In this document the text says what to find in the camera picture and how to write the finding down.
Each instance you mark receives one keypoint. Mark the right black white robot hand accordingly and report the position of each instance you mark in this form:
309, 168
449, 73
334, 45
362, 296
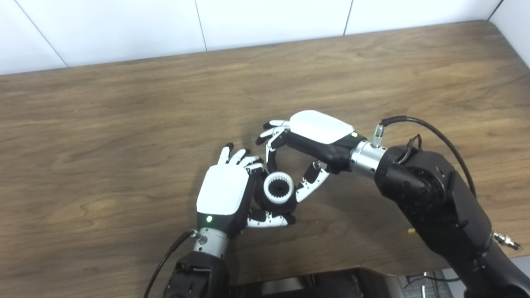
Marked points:
319, 126

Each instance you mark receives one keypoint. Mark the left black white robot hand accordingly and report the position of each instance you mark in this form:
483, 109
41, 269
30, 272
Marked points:
221, 190

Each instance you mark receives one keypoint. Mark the round black plastic part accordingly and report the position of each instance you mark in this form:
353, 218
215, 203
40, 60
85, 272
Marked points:
261, 203

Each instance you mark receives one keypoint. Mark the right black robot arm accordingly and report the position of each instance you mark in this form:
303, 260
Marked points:
439, 203

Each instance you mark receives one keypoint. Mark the black robot torso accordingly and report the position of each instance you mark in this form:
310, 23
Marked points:
327, 285

